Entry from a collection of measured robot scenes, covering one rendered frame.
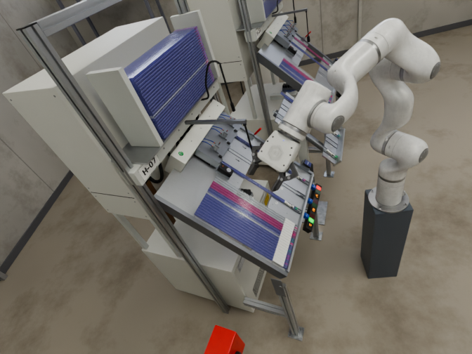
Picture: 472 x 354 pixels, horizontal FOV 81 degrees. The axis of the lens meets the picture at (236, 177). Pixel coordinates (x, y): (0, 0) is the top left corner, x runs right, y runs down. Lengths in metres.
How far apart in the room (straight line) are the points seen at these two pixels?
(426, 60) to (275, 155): 0.56
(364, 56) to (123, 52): 0.93
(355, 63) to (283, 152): 0.32
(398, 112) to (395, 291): 1.29
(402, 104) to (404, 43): 0.25
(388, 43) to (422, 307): 1.62
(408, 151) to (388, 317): 1.13
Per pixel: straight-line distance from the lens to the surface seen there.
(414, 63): 1.09
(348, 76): 0.85
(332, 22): 4.93
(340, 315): 2.08
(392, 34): 1.01
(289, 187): 1.62
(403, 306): 2.15
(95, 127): 1.04
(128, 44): 1.37
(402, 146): 1.35
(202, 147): 1.41
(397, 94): 1.22
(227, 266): 1.60
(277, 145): 0.82
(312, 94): 0.81
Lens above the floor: 1.95
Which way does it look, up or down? 41 degrees down
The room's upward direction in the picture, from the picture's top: 20 degrees counter-clockwise
